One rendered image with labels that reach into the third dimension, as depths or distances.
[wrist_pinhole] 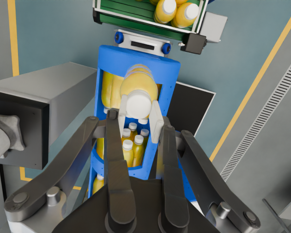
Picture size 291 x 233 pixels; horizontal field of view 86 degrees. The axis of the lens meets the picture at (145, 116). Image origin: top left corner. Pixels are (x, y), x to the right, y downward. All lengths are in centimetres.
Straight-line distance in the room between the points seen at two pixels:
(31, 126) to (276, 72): 221
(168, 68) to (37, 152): 73
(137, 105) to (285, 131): 253
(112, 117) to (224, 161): 240
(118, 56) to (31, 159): 71
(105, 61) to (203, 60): 141
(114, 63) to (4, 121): 57
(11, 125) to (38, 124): 10
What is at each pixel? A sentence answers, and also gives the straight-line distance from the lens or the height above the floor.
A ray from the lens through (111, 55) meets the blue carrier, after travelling 48.
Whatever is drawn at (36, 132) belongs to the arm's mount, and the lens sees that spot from 86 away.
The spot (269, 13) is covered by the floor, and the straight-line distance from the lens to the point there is 207.
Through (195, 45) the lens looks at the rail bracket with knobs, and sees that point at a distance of 71.
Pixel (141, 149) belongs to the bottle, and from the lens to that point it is 69.
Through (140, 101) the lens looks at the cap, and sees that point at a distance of 23.
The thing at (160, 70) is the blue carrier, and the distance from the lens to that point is 46.
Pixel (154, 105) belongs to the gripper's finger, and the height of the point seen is 148.
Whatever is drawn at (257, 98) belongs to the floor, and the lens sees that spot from 222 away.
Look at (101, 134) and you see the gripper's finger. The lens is 16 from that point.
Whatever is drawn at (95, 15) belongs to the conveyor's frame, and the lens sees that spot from 81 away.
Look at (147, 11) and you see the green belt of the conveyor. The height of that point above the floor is 90.
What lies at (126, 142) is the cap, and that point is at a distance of 63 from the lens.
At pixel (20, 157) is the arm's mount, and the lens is 100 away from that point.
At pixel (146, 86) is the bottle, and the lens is 26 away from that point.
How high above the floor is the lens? 168
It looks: 65 degrees down
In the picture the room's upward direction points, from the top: 177 degrees clockwise
